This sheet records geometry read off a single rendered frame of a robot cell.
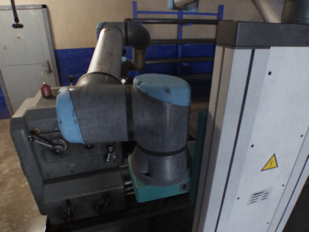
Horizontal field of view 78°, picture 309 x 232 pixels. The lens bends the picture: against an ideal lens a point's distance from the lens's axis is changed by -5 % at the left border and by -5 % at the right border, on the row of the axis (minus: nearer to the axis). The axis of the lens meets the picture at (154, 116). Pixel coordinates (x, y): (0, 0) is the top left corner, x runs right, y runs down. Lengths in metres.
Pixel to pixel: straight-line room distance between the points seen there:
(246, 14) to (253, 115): 5.41
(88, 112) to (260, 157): 0.42
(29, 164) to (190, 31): 4.29
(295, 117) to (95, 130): 0.47
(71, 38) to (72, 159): 3.32
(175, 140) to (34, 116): 0.97
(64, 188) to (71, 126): 1.01
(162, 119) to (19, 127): 1.03
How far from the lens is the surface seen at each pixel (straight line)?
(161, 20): 4.28
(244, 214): 0.68
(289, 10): 0.48
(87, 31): 4.42
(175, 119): 0.48
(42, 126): 1.31
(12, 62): 4.66
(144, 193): 0.58
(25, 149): 1.41
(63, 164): 1.44
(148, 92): 0.45
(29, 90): 4.72
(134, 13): 4.39
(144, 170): 0.56
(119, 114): 0.47
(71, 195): 1.45
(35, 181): 1.55
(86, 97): 0.49
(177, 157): 0.54
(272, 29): 0.41
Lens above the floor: 1.77
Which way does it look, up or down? 25 degrees down
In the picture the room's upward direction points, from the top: straight up
